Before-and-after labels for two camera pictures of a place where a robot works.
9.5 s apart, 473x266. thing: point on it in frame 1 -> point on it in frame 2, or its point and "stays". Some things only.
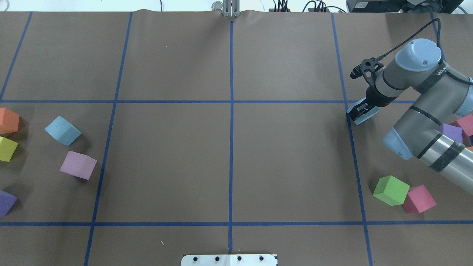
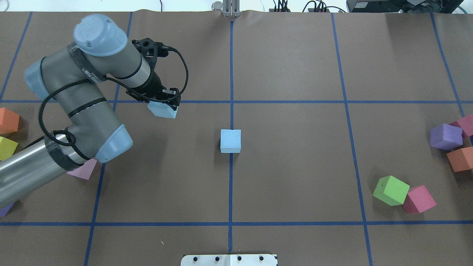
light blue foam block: (375, 109) -> (230, 141)
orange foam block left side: (9, 121) stays
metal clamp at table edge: (230, 8) stays
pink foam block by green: (418, 199) stays
